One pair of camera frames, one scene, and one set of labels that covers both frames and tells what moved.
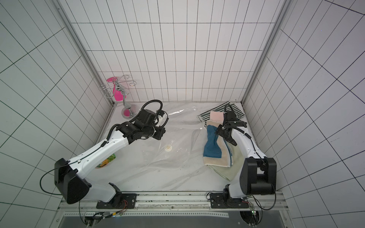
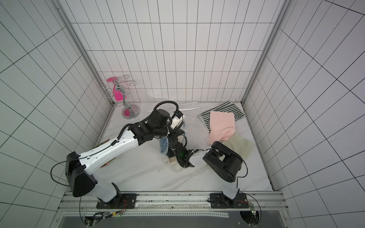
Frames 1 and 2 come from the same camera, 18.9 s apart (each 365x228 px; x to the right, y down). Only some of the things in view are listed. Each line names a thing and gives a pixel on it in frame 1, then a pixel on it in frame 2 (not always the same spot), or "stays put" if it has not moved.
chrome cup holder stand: [128, 111] stays put
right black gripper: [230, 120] -> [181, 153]
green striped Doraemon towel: [204, 117] stays put
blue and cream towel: [217, 151] -> [164, 143]
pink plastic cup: [119, 95] stays put
